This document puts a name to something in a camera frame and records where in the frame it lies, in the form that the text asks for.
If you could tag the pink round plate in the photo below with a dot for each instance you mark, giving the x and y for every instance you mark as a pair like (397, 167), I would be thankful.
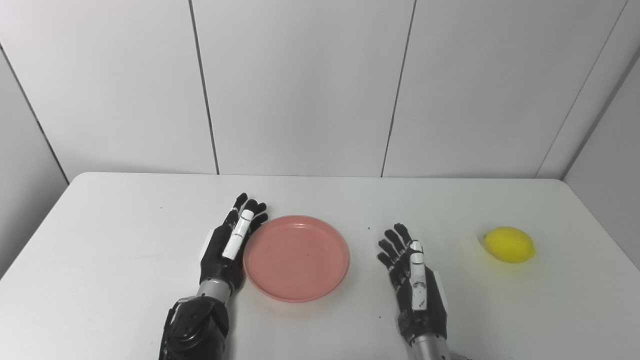
(297, 257)

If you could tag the yellow lemon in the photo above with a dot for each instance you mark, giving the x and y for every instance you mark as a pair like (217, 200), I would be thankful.
(509, 245)

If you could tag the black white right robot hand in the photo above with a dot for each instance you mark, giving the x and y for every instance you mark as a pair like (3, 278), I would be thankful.
(425, 320)

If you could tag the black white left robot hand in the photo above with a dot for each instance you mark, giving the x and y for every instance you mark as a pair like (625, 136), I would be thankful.
(215, 262)

